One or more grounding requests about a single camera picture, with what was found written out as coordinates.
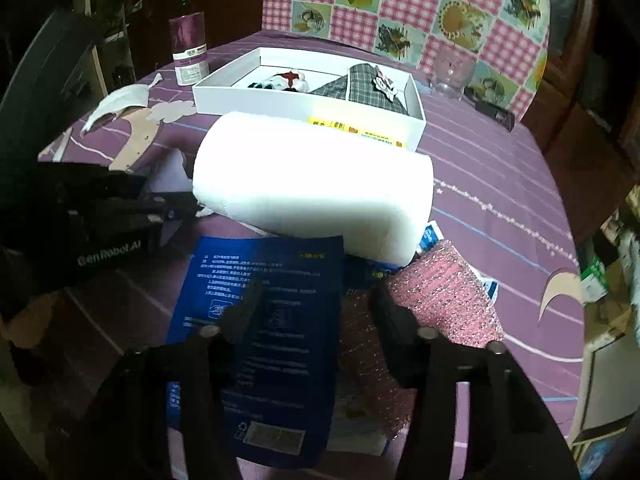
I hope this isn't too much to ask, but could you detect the small white bow toy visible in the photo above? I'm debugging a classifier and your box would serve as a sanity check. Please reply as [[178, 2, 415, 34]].
[[371, 72, 398, 98]]

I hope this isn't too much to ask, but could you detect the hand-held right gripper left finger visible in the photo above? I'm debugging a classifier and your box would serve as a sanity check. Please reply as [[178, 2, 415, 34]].
[[65, 279, 267, 480]]

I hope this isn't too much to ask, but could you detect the grey plaid cloth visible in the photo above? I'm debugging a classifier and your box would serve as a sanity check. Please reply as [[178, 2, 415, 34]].
[[310, 63, 412, 117]]

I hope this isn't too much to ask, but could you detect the white cardboard box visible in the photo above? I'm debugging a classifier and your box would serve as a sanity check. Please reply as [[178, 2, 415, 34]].
[[192, 46, 427, 153]]

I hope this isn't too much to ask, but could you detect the clear glass cup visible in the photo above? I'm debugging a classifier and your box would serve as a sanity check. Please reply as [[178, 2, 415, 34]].
[[431, 42, 475, 99]]

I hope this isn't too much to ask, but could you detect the white blue packet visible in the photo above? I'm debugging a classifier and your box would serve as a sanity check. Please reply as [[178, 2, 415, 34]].
[[414, 220, 501, 307]]

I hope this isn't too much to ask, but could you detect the purple label bottle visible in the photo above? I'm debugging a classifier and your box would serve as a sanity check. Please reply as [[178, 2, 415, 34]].
[[169, 11, 211, 87]]

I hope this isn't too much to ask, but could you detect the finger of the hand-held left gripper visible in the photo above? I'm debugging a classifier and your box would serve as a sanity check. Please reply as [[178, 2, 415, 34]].
[[142, 191, 204, 222]]

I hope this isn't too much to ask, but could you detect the white paper towel roll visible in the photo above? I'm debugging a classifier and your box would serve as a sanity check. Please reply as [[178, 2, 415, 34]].
[[191, 110, 435, 267]]

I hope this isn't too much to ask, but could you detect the purple printed tablecloth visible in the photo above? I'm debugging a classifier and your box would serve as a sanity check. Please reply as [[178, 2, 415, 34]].
[[37, 30, 586, 480]]

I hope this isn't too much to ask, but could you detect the brown wooden cabinet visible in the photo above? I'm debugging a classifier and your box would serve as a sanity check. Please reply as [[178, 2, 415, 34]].
[[520, 0, 640, 246]]

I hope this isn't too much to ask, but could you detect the black chair back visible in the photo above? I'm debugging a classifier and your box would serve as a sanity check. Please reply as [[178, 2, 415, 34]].
[[0, 10, 108, 173]]

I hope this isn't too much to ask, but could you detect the blue printed packet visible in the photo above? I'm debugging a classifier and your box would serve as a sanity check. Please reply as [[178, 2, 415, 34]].
[[165, 234, 346, 471]]

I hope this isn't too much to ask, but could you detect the pink checked patchwork cloth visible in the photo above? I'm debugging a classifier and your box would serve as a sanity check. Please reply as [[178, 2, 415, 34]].
[[261, 0, 552, 122]]

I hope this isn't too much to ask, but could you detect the white red plush toy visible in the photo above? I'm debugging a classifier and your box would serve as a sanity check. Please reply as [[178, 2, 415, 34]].
[[247, 67, 313, 93]]

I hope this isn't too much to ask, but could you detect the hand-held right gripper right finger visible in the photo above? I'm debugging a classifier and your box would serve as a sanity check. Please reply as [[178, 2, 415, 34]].
[[369, 286, 581, 480]]

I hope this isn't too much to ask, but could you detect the green white carton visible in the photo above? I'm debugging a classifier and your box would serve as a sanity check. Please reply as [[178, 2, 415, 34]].
[[580, 252, 612, 307]]

